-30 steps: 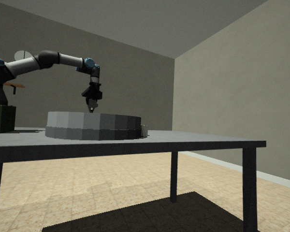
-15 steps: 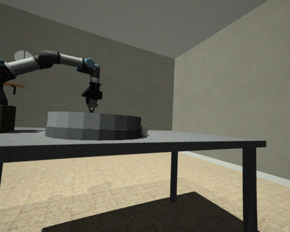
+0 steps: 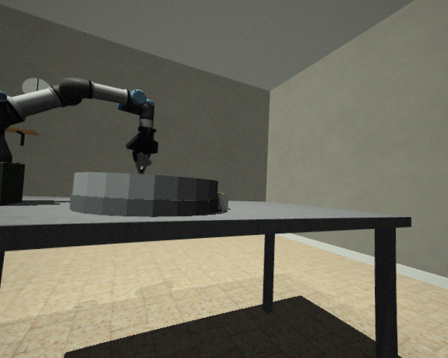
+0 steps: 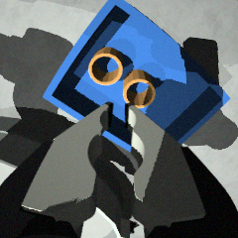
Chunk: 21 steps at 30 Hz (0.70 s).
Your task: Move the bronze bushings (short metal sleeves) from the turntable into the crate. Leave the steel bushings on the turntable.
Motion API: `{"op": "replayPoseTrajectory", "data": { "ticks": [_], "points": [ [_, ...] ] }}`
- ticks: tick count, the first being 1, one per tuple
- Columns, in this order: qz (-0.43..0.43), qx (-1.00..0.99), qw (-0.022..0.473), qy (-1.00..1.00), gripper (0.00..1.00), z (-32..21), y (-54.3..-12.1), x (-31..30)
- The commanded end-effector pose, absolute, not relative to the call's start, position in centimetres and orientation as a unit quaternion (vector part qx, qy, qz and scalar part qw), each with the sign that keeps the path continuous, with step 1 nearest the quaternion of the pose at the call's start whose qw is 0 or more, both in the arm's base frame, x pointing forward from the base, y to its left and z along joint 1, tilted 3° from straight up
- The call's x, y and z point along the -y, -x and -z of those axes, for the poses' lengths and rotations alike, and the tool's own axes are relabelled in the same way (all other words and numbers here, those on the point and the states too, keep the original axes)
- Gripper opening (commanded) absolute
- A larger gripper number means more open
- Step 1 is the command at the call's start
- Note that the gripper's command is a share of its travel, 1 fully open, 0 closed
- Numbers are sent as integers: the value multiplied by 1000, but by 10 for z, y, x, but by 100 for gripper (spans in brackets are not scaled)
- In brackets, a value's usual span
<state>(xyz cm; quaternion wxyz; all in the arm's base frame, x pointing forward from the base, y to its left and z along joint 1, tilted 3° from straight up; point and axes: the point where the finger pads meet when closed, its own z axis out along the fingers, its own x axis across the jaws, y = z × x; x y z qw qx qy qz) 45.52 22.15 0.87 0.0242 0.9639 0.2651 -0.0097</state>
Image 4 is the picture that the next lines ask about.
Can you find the bronze bushing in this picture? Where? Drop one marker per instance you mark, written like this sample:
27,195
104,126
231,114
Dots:
100,76
142,99

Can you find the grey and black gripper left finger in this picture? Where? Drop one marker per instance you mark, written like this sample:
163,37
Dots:
56,182

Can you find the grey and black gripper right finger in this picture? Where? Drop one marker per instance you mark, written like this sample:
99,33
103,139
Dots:
173,187

